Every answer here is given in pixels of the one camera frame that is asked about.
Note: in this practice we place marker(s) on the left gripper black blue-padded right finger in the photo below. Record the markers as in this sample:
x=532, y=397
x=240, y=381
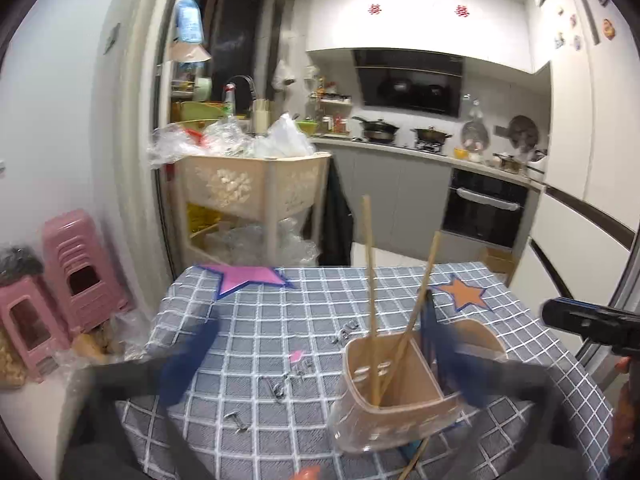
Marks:
x=548, y=447

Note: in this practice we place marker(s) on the pink plastic stool short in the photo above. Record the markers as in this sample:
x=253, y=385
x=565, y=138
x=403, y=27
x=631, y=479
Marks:
x=29, y=316

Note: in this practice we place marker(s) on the grey checkered tablecloth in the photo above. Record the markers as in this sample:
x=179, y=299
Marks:
x=257, y=407

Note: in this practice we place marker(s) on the beige perforated storage cart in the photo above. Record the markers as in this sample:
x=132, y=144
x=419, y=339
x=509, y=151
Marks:
x=263, y=190

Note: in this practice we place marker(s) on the black pot on stove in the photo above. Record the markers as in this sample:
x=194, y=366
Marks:
x=431, y=136

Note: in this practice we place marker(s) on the black hanging garment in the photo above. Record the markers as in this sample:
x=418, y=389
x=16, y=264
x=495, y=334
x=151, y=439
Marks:
x=329, y=223

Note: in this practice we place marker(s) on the cardboard box on floor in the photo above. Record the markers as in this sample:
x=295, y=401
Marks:
x=499, y=262

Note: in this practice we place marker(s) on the beige plastic utensil holder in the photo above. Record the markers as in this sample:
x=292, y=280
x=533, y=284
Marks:
x=422, y=397

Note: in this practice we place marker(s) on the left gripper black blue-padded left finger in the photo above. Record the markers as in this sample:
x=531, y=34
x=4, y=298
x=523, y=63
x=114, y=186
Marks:
x=97, y=446

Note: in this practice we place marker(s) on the pink plastic stool tall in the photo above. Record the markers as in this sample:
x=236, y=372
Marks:
x=80, y=273

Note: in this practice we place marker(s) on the bamboo chopstick blue end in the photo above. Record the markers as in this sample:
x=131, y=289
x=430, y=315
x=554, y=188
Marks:
x=416, y=449

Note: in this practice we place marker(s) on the black-handled spoon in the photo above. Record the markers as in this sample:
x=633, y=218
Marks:
x=429, y=319

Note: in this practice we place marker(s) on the black wok on stove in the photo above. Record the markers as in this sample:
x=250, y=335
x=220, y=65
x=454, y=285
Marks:
x=378, y=131

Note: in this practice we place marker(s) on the black range hood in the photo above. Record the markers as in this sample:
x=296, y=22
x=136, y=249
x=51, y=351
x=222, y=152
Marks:
x=422, y=81

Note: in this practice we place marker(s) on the person's left hand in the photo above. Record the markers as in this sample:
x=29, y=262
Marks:
x=308, y=473

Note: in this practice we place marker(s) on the black built-in oven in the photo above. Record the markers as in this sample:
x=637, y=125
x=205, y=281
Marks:
x=484, y=208

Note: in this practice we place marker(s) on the person's right hand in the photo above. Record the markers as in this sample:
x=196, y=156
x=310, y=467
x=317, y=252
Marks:
x=624, y=419

